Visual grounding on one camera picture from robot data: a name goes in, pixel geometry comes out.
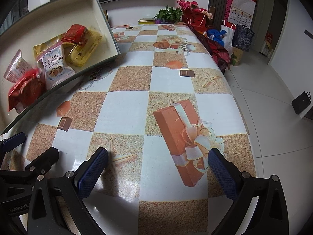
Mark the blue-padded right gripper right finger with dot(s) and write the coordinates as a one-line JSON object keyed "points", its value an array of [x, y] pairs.
{"points": [[225, 172]]}

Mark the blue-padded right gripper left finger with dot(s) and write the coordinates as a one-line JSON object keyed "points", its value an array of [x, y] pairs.
{"points": [[89, 172]]}

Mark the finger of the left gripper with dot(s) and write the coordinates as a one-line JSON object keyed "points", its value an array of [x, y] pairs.
{"points": [[43, 163], [11, 143]]}

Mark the red gold-print snack packet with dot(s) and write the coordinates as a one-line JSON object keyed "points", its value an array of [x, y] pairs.
{"points": [[29, 87]]}

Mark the crispy cranberry nougat packet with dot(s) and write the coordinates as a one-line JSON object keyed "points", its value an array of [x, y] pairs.
{"points": [[53, 63]]}

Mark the gold wafer stick packet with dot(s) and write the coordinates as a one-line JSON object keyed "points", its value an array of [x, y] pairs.
{"points": [[39, 49]]}

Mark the yellow rice cracker packet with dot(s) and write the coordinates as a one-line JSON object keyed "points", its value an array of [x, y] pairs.
{"points": [[79, 55]]}

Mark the shallow grey cardboard tray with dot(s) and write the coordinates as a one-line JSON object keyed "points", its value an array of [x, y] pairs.
{"points": [[43, 25]]}

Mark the black paper bag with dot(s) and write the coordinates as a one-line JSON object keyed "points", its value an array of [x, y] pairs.
{"points": [[301, 102]]}

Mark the dark red cloth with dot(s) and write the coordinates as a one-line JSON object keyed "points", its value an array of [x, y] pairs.
{"points": [[219, 54]]}

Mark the white paper gift bag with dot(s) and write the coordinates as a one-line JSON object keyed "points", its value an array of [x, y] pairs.
{"points": [[227, 33]]}

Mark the dark patterned tote bag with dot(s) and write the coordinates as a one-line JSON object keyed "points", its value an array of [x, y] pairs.
{"points": [[243, 37]]}

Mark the blue ribbon gift bag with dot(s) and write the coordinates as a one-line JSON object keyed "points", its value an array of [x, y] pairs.
{"points": [[216, 35]]}

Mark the green potted plant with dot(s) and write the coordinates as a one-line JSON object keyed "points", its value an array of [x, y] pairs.
{"points": [[169, 15]]}

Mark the pink artificial flowers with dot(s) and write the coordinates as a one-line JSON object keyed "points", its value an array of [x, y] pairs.
{"points": [[194, 7]]}

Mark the wall calendar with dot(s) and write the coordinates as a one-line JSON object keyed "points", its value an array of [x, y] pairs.
{"points": [[241, 12]]}

